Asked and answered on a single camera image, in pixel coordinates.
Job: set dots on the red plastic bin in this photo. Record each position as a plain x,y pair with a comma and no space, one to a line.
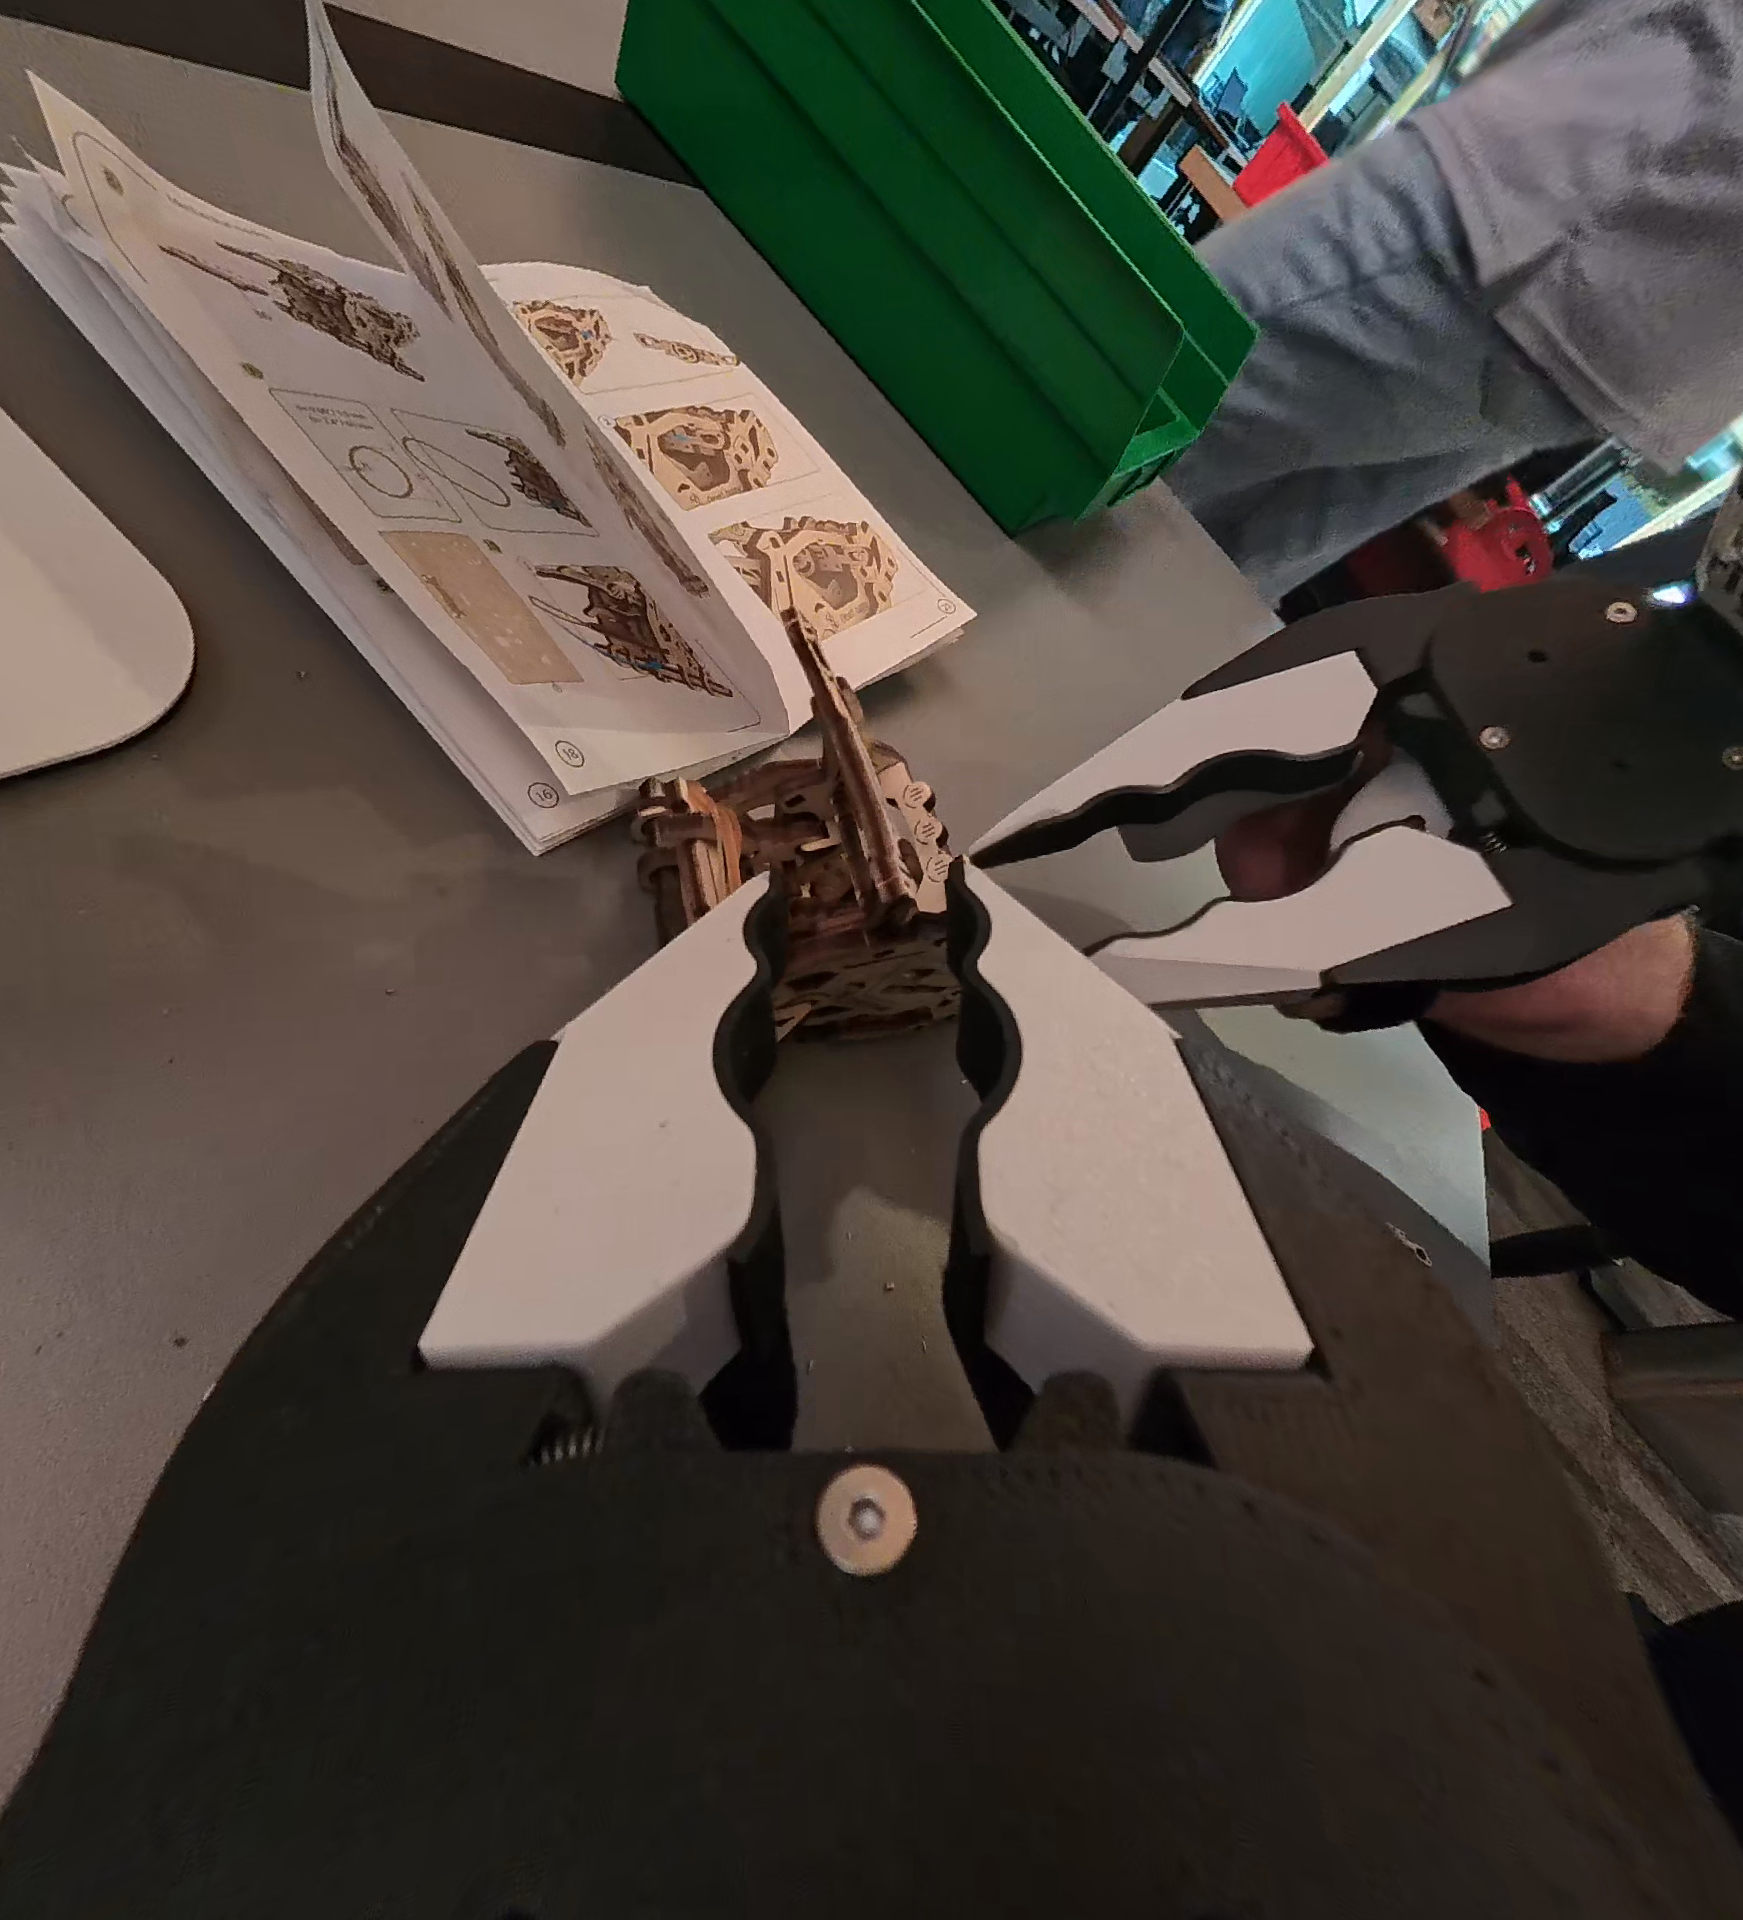
1279,157

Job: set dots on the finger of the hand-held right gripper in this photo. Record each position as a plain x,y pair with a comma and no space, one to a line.
1246,727
1352,915

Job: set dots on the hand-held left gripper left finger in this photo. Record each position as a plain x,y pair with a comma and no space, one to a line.
601,1186

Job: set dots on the person's right forearm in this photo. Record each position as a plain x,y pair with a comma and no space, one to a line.
1681,1169

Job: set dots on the red metal fixture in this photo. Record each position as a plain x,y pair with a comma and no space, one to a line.
1486,540

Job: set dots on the wooden model car chassis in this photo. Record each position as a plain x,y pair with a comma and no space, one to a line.
871,991

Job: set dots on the ornamented wooden bumper strip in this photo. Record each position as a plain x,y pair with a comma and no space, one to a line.
924,827

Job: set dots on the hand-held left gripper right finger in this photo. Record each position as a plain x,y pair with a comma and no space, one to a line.
1140,1186

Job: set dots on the grey chair armrest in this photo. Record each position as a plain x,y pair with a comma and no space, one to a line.
1712,1395

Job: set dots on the green plastic bin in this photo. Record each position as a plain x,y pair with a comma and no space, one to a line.
885,225

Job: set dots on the white instruction booklet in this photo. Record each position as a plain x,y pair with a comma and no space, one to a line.
361,451

